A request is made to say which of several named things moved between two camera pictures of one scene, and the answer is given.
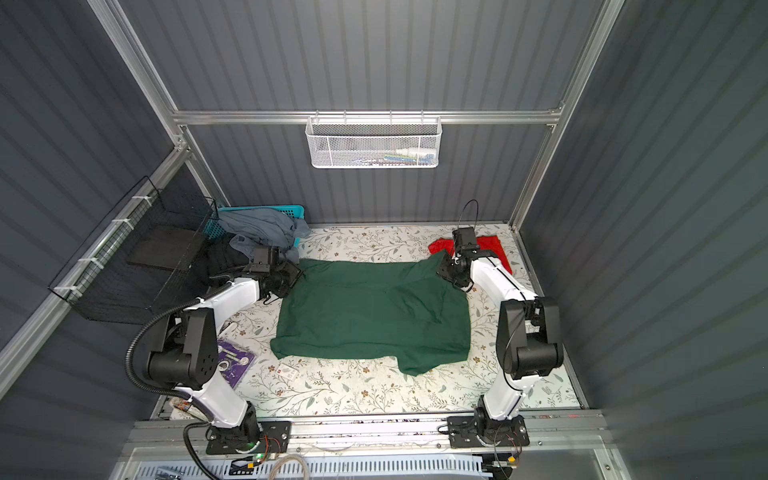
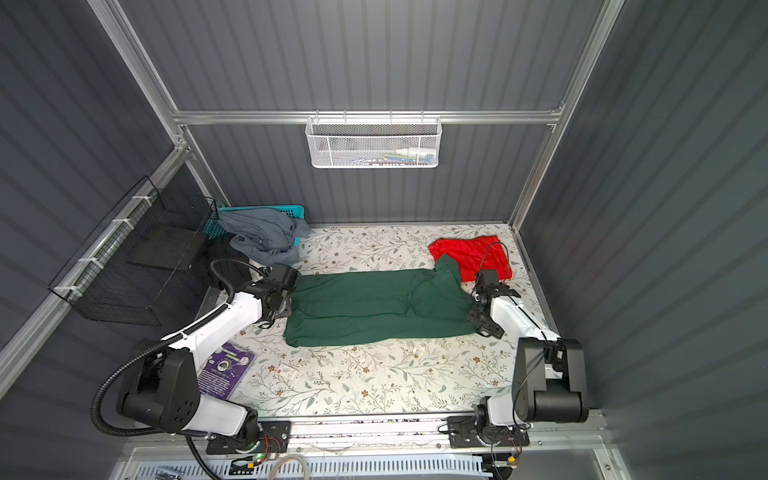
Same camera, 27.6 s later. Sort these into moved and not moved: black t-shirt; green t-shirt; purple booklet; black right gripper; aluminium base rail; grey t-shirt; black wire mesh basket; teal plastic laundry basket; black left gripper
Moved: green t-shirt; black right gripper; black left gripper
Not moved: teal plastic laundry basket; aluminium base rail; black t-shirt; purple booklet; grey t-shirt; black wire mesh basket
